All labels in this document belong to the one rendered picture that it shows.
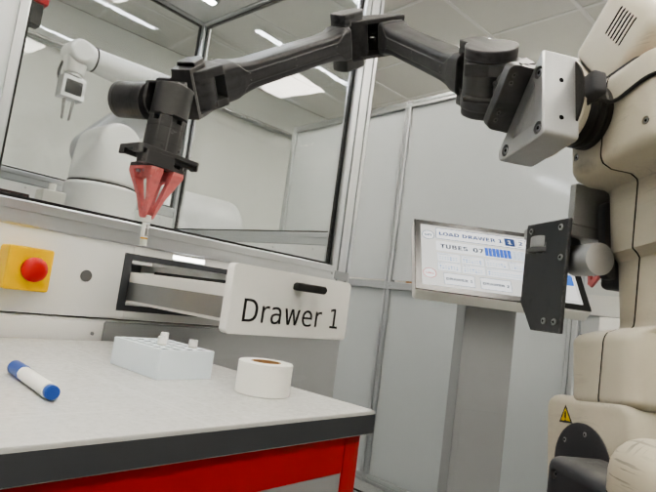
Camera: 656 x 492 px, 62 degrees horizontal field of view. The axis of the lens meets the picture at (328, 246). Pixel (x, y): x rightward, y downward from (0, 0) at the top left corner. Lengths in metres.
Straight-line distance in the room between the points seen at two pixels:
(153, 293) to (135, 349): 0.29
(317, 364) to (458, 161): 1.61
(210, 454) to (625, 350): 0.49
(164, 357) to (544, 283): 0.53
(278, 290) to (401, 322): 2.01
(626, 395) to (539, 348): 1.76
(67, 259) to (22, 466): 0.67
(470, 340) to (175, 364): 1.18
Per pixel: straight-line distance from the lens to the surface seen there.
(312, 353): 1.51
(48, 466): 0.47
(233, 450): 0.56
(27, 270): 0.99
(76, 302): 1.11
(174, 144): 0.85
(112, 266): 1.13
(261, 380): 0.69
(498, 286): 1.71
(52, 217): 1.09
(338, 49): 1.12
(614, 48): 0.89
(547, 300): 0.84
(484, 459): 1.84
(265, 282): 0.90
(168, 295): 1.03
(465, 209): 2.76
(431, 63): 0.98
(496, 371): 1.80
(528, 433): 2.53
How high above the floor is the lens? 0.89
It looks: 6 degrees up
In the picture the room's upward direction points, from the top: 8 degrees clockwise
